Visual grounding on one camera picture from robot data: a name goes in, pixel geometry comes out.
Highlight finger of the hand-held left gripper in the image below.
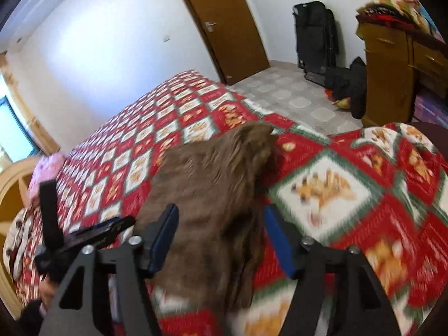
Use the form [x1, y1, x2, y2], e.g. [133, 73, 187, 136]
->
[65, 216, 136, 249]

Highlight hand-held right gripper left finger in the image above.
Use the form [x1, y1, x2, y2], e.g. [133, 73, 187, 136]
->
[38, 203, 180, 336]

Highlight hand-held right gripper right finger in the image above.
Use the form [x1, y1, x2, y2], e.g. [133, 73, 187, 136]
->
[264, 205, 401, 336]

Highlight brown knitted sweater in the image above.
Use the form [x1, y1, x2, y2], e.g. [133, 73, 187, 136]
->
[135, 121, 277, 317]

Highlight person's left forearm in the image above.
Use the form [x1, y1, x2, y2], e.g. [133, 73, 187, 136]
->
[17, 299, 46, 333]

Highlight pile of colourful clothes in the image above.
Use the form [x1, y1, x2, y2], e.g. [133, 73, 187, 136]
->
[355, 0, 443, 39]

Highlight white printed pillow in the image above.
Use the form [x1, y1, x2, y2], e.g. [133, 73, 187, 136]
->
[3, 206, 41, 281]

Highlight pink pillow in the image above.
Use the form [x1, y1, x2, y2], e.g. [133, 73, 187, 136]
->
[28, 152, 65, 204]

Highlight cream round headboard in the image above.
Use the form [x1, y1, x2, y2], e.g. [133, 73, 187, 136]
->
[0, 157, 41, 309]

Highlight red checkered printed blanket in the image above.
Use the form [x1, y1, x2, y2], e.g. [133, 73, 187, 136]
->
[10, 70, 448, 336]

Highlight window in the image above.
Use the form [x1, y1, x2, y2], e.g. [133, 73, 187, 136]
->
[0, 96, 36, 155]

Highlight black bag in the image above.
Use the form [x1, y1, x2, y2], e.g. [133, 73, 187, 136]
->
[325, 57, 367, 120]

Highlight wooden cabinet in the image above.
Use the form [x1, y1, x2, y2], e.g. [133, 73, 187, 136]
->
[356, 21, 448, 128]

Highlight purple box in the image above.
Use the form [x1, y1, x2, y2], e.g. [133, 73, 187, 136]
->
[415, 89, 448, 127]

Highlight black suitcase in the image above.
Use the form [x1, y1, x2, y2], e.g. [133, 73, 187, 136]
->
[292, 1, 339, 86]

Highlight brown wooden door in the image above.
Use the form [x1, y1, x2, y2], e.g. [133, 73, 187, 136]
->
[170, 0, 270, 85]

